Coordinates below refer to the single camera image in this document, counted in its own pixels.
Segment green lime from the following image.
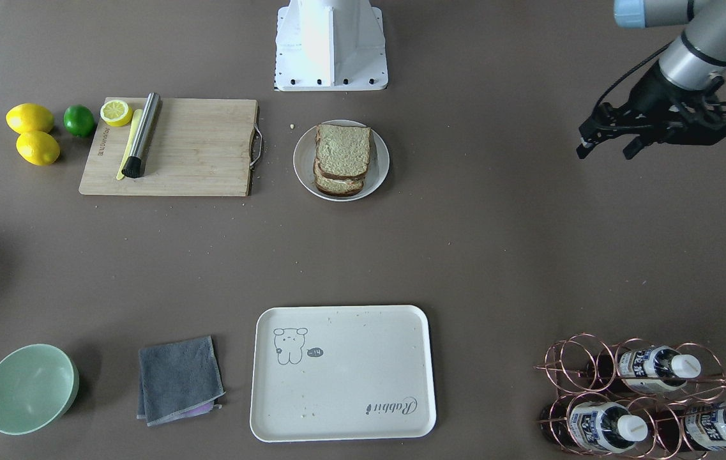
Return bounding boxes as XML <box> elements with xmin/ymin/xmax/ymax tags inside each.
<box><xmin>63</xmin><ymin>105</ymin><xmax>95</xmax><ymax>139</ymax></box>

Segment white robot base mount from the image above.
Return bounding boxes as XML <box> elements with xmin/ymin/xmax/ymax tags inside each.
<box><xmin>273</xmin><ymin>1</ymin><xmax>389</xmax><ymax>91</ymax></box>

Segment steel muddler black tip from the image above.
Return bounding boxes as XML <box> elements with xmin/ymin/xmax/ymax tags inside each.
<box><xmin>120</xmin><ymin>91</ymin><xmax>161</xmax><ymax>178</ymax></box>

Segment yellow knife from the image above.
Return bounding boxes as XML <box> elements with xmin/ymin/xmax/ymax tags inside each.
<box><xmin>116</xmin><ymin>109</ymin><xmax>144</xmax><ymax>180</ymax></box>

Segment wooden cutting board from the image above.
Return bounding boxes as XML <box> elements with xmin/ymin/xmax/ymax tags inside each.
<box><xmin>79</xmin><ymin>97</ymin><xmax>259</xmax><ymax>196</ymax></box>

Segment copper wire bottle rack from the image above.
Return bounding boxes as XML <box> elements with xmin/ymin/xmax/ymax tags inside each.
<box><xmin>537</xmin><ymin>333</ymin><xmax>726</xmax><ymax>459</ymax></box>

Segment upper whole lemon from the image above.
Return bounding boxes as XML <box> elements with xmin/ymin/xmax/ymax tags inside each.
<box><xmin>5</xmin><ymin>103</ymin><xmax>54</xmax><ymax>134</ymax></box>

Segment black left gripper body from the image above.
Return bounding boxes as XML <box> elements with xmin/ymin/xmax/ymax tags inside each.
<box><xmin>617</xmin><ymin>64</ymin><xmax>726</xmax><ymax>146</ymax></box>

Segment cream rabbit tray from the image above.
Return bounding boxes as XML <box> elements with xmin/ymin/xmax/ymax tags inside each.
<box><xmin>249</xmin><ymin>305</ymin><xmax>437</xmax><ymax>443</ymax></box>

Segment lower whole lemon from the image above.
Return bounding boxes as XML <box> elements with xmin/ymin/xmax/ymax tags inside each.
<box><xmin>15</xmin><ymin>131</ymin><xmax>60</xmax><ymax>165</ymax></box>

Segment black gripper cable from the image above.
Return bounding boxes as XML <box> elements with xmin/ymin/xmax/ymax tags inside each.
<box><xmin>596</xmin><ymin>42</ymin><xmax>673</xmax><ymax>116</ymax></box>

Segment bread slice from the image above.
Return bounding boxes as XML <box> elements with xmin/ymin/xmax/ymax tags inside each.
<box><xmin>315</xmin><ymin>123</ymin><xmax>374</xmax><ymax>180</ymax></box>
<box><xmin>313</xmin><ymin>160</ymin><xmax>365</xmax><ymax>196</ymax></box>

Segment lower tea bottle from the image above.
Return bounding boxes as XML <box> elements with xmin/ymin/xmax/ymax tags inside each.
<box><xmin>539</xmin><ymin>401</ymin><xmax>649</xmax><ymax>454</ymax></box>
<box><xmin>654</xmin><ymin>404</ymin><xmax>726</xmax><ymax>452</ymax></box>

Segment tea bottle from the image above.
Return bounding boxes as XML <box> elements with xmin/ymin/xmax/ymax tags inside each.
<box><xmin>581</xmin><ymin>346</ymin><xmax>702</xmax><ymax>396</ymax></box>
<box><xmin>654</xmin><ymin>404</ymin><xmax>726</xmax><ymax>452</ymax></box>
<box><xmin>539</xmin><ymin>401</ymin><xmax>649</xmax><ymax>454</ymax></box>

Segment mint green bowl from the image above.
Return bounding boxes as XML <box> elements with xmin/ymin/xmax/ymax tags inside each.
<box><xmin>0</xmin><ymin>344</ymin><xmax>80</xmax><ymax>436</ymax></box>

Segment upper tea bottle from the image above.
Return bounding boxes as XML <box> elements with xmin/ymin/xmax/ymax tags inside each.
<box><xmin>581</xmin><ymin>346</ymin><xmax>702</xmax><ymax>396</ymax></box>

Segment halved lemon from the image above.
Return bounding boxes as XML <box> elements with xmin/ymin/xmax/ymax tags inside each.
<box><xmin>100</xmin><ymin>99</ymin><xmax>134</xmax><ymax>127</ymax></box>

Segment grey folded cloth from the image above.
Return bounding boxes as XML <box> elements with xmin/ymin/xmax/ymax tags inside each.
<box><xmin>136</xmin><ymin>335</ymin><xmax>225</xmax><ymax>426</ymax></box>

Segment whole lemon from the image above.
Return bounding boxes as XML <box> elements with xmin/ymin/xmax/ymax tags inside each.
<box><xmin>15</xmin><ymin>131</ymin><xmax>60</xmax><ymax>165</ymax></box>
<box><xmin>5</xmin><ymin>103</ymin><xmax>54</xmax><ymax>134</ymax></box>

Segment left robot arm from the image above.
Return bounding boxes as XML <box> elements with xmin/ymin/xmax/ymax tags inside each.
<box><xmin>576</xmin><ymin>1</ymin><xmax>726</xmax><ymax>159</ymax></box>

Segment white round plate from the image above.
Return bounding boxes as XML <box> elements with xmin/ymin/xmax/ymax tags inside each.
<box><xmin>293</xmin><ymin>119</ymin><xmax>391</xmax><ymax>202</ymax></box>

